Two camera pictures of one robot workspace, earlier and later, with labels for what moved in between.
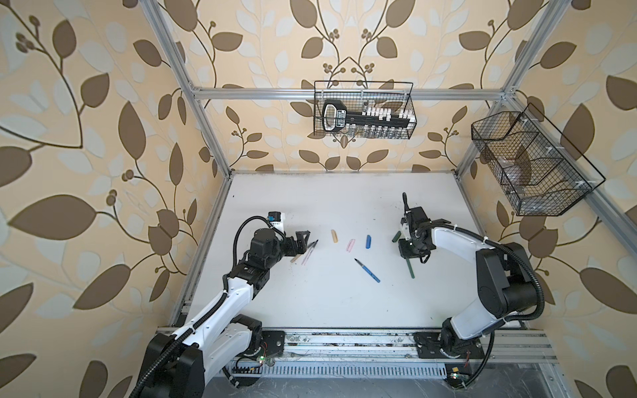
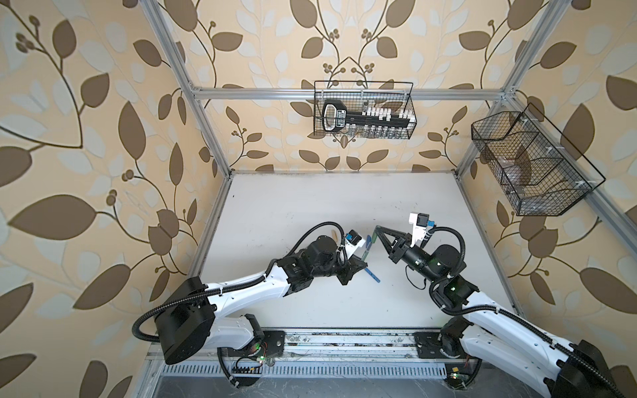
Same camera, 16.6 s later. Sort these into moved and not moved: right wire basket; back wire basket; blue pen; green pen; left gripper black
Moved: left gripper black; green pen
Not moved: right wire basket; back wire basket; blue pen
